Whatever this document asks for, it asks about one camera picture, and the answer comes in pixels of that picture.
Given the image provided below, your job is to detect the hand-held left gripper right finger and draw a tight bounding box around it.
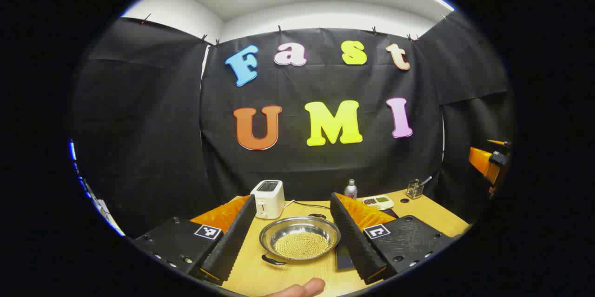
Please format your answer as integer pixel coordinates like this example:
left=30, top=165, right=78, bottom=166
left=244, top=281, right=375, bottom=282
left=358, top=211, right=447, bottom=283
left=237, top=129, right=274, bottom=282
left=330, top=192, right=459, bottom=285

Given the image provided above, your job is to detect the white compartment spice tray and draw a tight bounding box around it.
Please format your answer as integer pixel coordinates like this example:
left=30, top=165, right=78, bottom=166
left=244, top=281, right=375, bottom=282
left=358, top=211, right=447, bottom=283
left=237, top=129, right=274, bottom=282
left=362, top=195, right=395, bottom=211

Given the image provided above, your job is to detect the pile of soybeans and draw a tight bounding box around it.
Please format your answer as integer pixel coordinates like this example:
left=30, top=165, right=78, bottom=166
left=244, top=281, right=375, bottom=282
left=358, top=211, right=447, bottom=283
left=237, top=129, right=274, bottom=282
left=273, top=232, right=331, bottom=260

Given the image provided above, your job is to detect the glass jar with spoon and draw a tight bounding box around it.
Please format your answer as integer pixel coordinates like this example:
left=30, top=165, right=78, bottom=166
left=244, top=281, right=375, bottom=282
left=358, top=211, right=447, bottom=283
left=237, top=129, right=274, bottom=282
left=406, top=176, right=433, bottom=200

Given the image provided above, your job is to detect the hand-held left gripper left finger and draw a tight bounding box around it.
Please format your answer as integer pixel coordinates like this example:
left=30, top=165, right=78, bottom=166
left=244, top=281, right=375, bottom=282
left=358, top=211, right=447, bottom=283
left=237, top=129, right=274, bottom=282
left=132, top=194, right=258, bottom=286

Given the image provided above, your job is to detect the row of small backdrop clips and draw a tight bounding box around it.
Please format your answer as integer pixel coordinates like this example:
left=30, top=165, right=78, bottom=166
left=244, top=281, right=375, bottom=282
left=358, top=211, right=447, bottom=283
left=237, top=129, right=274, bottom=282
left=141, top=13, right=450, bottom=47

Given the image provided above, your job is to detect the black power cable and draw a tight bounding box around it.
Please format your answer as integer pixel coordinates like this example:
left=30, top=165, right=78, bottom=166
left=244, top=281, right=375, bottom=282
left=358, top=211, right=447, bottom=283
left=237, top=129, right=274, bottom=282
left=283, top=200, right=332, bottom=211

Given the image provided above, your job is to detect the steel pot with black handles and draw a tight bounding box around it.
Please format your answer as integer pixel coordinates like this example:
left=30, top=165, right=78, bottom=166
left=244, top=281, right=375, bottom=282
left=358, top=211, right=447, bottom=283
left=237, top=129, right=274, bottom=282
left=258, top=213, right=342, bottom=266

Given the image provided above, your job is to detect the white toaster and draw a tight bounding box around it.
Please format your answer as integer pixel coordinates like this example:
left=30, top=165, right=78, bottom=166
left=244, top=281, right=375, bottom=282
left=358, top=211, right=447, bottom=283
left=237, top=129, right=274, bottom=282
left=250, top=179, right=286, bottom=220

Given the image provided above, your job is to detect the black induction cooktop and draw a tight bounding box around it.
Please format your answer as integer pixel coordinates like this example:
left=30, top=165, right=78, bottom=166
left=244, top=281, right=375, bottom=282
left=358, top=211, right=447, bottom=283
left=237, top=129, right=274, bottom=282
left=335, top=208, right=399, bottom=271

